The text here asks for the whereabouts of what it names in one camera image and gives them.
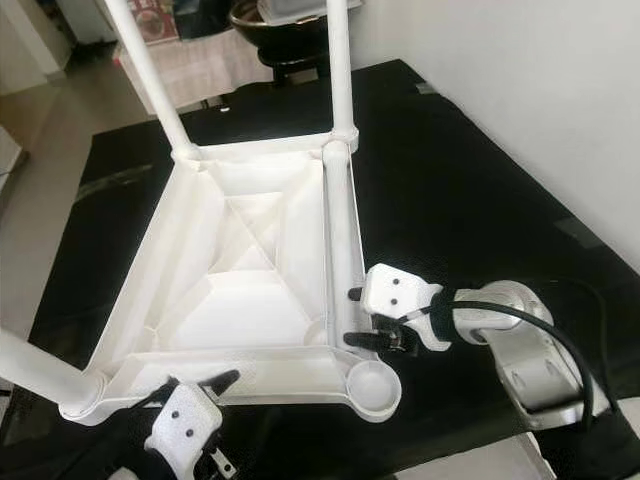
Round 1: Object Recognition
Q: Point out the black bag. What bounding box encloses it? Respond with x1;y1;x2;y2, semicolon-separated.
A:
170;0;231;41

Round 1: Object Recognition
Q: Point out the round dark metal basin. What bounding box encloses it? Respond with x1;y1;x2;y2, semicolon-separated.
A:
228;0;336;46

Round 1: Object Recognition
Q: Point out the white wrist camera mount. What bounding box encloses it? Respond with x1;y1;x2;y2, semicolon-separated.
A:
362;263;453;353
145;382;226;480

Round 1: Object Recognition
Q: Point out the clear tape patch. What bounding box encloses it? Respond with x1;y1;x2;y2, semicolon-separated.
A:
100;165;166;201

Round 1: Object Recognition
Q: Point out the white plastic table top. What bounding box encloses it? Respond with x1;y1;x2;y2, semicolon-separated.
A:
60;135;403;426

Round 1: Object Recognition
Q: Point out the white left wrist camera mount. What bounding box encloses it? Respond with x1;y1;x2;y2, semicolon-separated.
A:
145;382;226;480

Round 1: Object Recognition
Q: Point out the white plastic table leg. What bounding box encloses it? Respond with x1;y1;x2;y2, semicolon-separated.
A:
320;145;367;343
105;0;201;161
0;330;106;421
325;0;359;146

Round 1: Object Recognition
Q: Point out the black round stool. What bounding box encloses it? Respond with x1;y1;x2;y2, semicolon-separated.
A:
260;40;331;87

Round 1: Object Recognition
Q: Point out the black tablecloth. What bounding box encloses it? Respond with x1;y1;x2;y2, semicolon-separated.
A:
0;58;640;480

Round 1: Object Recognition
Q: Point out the white cloth covered bench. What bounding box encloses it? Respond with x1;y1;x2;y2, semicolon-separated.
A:
115;30;266;116

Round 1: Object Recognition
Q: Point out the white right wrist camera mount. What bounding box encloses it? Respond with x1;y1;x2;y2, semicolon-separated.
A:
362;263;453;353

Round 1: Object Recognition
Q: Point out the red printed box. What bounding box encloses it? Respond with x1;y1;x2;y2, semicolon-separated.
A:
125;0;176;46

